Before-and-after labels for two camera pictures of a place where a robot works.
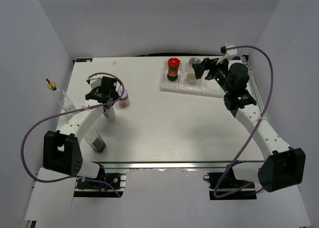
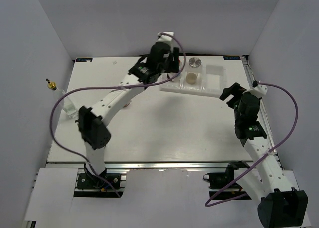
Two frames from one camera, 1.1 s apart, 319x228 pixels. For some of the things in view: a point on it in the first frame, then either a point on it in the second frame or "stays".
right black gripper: x=208 y=64 → x=235 y=90
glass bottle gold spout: x=61 y=96 stays
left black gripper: x=115 y=96 → x=174 y=66
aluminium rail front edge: x=197 y=164 stays
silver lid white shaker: x=191 y=75 stays
